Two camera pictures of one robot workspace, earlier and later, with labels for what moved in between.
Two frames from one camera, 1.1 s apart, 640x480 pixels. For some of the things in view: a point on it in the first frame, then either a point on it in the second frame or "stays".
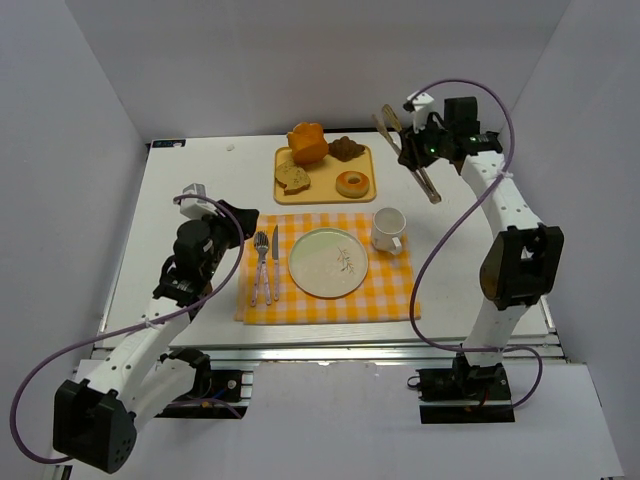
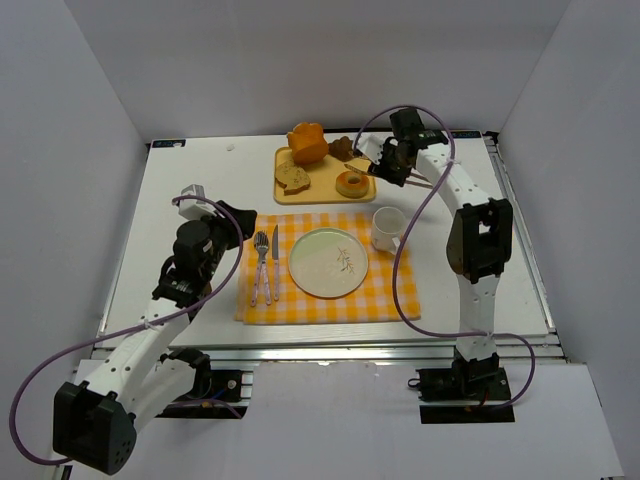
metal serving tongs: x=394 y=138 → x=371 y=172
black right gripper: x=415 y=147 → x=388 y=163
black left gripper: x=230 y=223 stays
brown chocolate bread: x=345 y=149 stays
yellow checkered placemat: x=268 y=295 stays
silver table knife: x=275 y=253 stays
